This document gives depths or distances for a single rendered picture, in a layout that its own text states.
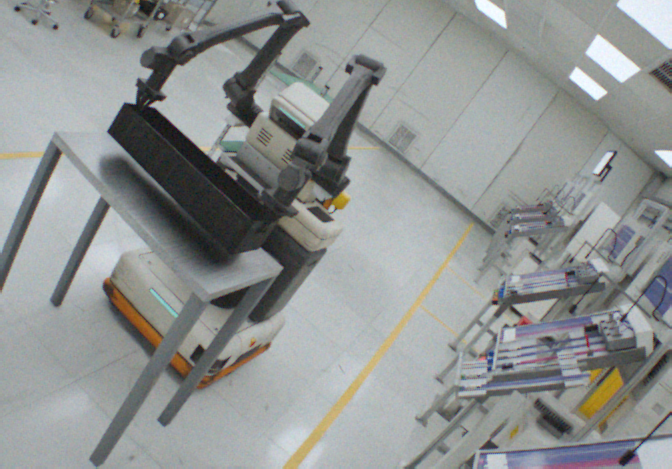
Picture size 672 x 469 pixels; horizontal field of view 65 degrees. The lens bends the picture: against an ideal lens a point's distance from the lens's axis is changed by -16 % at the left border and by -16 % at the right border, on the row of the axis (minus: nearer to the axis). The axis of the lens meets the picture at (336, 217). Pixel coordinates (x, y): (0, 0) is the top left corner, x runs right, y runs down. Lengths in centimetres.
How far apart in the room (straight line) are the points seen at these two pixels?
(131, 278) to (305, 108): 99
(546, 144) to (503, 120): 92
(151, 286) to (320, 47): 996
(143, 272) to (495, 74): 957
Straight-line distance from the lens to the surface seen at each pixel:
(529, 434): 281
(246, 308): 195
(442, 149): 1142
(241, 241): 165
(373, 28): 1188
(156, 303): 247
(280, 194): 165
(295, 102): 215
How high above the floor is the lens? 151
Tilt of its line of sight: 15 degrees down
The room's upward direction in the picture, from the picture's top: 37 degrees clockwise
